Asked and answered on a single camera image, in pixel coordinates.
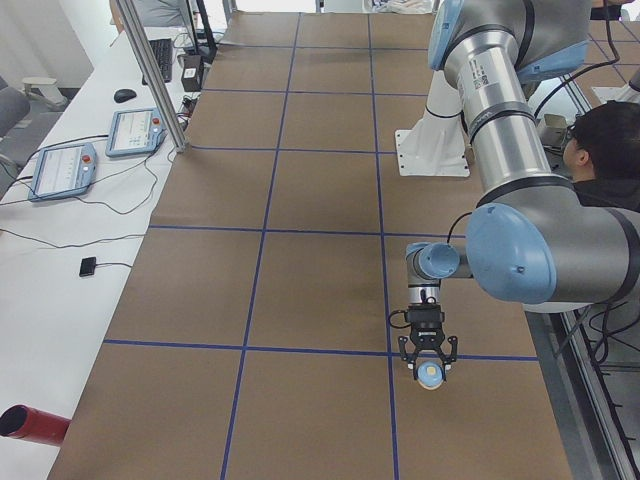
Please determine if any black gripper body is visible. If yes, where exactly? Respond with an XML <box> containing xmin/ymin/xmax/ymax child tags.
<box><xmin>409</xmin><ymin>324</ymin><xmax>445</xmax><ymax>361</ymax></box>

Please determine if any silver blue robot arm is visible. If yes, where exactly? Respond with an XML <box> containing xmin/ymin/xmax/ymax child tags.
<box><xmin>405</xmin><ymin>1</ymin><xmax>639</xmax><ymax>352</ymax></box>

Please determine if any brown paper table cover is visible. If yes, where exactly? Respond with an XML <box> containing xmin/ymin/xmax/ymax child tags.
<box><xmin>50</xmin><ymin>13</ymin><xmax>571</xmax><ymax>479</ymax></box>

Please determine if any person in black shirt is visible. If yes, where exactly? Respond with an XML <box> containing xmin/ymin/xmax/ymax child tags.
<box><xmin>563</xmin><ymin>101</ymin><xmax>639</xmax><ymax>212</ymax></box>

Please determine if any small black square device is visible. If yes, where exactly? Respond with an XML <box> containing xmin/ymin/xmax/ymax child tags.
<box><xmin>79</xmin><ymin>256</ymin><xmax>97</xmax><ymax>278</ymax></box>

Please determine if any far blue teach pendant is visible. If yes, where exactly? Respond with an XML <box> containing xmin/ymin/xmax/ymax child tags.
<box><xmin>105</xmin><ymin>108</ymin><xmax>166</xmax><ymax>158</ymax></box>

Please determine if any blue teach pendant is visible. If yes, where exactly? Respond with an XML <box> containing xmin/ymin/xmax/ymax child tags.
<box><xmin>105</xmin><ymin>108</ymin><xmax>166</xmax><ymax>158</ymax></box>
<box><xmin>28</xmin><ymin>143</ymin><xmax>97</xmax><ymax>202</ymax></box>

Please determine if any black box with label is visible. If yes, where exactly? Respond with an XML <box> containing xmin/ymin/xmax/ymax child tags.
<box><xmin>181</xmin><ymin>55</ymin><xmax>204</xmax><ymax>92</ymax></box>

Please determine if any black computer mouse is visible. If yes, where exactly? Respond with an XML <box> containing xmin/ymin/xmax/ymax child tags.
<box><xmin>113</xmin><ymin>88</ymin><xmax>137</xmax><ymax>104</ymax></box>

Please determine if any black keyboard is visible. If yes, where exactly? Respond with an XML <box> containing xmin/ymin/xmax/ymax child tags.
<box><xmin>149</xmin><ymin>38</ymin><xmax>173</xmax><ymax>83</ymax></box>

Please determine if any near blue teach pendant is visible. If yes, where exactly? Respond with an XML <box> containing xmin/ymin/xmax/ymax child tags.
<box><xmin>28</xmin><ymin>143</ymin><xmax>97</xmax><ymax>202</ymax></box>

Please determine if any red cylinder tube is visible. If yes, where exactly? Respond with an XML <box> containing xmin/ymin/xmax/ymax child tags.
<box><xmin>1</xmin><ymin>405</ymin><xmax>71</xmax><ymax>447</ymax></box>

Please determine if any grey office chair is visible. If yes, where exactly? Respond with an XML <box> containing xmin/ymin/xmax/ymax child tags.
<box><xmin>1</xmin><ymin>79</ymin><xmax>30</xmax><ymax>152</ymax></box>

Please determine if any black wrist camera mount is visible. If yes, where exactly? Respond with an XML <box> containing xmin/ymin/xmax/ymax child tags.
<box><xmin>387</xmin><ymin>304</ymin><xmax>445</xmax><ymax>330</ymax></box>

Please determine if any black pendant cable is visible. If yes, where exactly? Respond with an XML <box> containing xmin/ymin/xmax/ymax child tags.
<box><xmin>0</xmin><ymin>112</ymin><xmax>189</xmax><ymax>271</ymax></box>

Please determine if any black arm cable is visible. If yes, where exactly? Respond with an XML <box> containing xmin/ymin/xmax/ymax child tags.
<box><xmin>529</xmin><ymin>0</ymin><xmax>621</xmax><ymax>126</ymax></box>

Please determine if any aluminium frame post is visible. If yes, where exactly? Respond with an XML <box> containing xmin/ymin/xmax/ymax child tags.
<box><xmin>115</xmin><ymin>0</ymin><xmax>187</xmax><ymax>153</ymax></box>

